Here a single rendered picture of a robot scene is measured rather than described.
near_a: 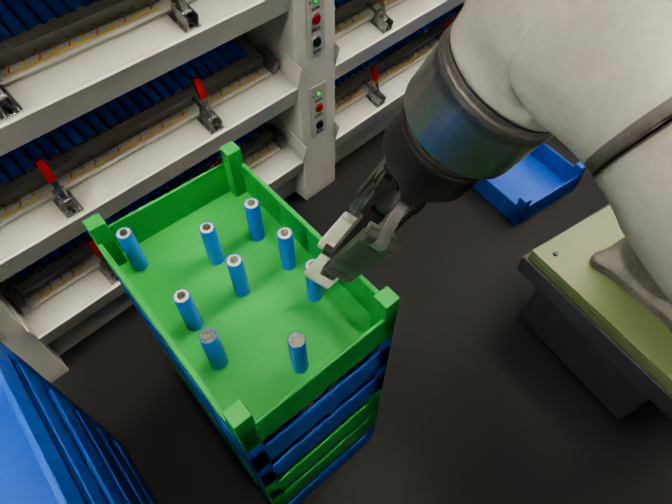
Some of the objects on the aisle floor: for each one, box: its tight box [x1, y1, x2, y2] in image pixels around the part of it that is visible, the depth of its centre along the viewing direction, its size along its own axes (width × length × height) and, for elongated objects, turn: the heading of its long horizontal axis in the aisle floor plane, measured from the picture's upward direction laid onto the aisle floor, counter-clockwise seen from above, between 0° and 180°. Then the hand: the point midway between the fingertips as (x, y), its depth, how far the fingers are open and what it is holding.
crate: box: [473, 143, 586, 225], centre depth 125 cm, size 30×20×8 cm
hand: (336, 252), depth 52 cm, fingers open, 3 cm apart
